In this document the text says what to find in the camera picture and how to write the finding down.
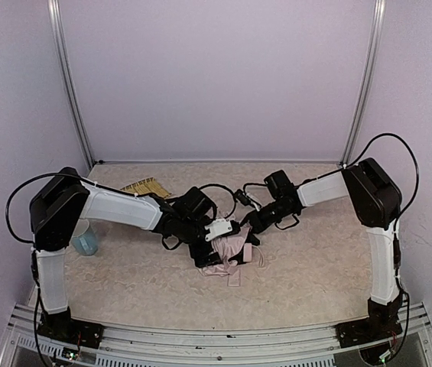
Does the pink and black umbrella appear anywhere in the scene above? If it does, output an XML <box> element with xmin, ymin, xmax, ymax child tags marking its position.
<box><xmin>199</xmin><ymin>225</ymin><xmax>265</xmax><ymax>287</ymax></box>

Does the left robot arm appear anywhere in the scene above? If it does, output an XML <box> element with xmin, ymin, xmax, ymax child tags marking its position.
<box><xmin>0</xmin><ymin>167</ymin><xmax>235</xmax><ymax>343</ymax></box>

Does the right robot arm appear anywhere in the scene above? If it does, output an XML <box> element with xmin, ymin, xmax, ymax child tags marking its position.
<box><xmin>242</xmin><ymin>158</ymin><xmax>405</xmax><ymax>348</ymax></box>

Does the yellow woven bamboo tray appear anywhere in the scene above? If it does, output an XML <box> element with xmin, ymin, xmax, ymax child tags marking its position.
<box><xmin>120</xmin><ymin>177</ymin><xmax>171</xmax><ymax>199</ymax></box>

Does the light blue cup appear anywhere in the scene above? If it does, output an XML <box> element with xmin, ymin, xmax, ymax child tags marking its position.
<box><xmin>70</xmin><ymin>219</ymin><xmax>98</xmax><ymax>256</ymax></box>

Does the black left camera cable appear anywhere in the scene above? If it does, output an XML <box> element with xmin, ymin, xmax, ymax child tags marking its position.
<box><xmin>200</xmin><ymin>183</ymin><xmax>239</xmax><ymax>221</ymax></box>

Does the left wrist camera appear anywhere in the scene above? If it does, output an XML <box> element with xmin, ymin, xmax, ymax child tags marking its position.
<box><xmin>204</xmin><ymin>219</ymin><xmax>241</xmax><ymax>242</ymax></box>

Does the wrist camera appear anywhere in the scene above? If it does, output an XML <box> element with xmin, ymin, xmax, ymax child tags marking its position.
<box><xmin>234</xmin><ymin>189</ymin><xmax>255</xmax><ymax>206</ymax></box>
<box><xmin>204</xmin><ymin>219</ymin><xmax>241</xmax><ymax>242</ymax></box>

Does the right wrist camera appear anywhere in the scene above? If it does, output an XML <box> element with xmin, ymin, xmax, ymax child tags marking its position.
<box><xmin>234</xmin><ymin>189</ymin><xmax>255</xmax><ymax>206</ymax></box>

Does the aluminium front rail frame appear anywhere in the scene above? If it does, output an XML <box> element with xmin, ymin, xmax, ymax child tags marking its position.
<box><xmin>0</xmin><ymin>304</ymin><xmax>432</xmax><ymax>366</ymax></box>

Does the right aluminium corner post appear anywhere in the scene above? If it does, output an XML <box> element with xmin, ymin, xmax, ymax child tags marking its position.
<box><xmin>340</xmin><ymin>0</ymin><xmax>386</xmax><ymax>165</ymax></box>

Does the aluminium corner post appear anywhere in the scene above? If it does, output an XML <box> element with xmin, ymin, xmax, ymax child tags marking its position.
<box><xmin>47</xmin><ymin>0</ymin><xmax>96</xmax><ymax>170</ymax></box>
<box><xmin>340</xmin><ymin>0</ymin><xmax>386</xmax><ymax>165</ymax></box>

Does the left aluminium corner post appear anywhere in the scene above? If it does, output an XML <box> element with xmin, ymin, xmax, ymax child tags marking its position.
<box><xmin>47</xmin><ymin>0</ymin><xmax>96</xmax><ymax>170</ymax></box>

